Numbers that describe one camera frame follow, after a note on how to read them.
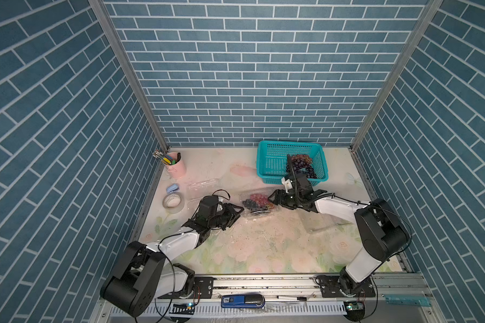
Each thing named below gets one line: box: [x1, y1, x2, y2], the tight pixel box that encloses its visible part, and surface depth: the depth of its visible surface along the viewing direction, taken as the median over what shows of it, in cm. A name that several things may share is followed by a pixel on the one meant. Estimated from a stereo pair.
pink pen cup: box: [162, 152, 187, 180], surface depth 102 cm
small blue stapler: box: [166, 183, 180, 194], surface depth 102 cm
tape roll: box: [162, 192, 185, 214], surface depth 96 cm
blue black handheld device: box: [220, 293, 266, 309], surface depth 71 cm
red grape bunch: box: [249, 193, 275, 210], surface depth 96 cm
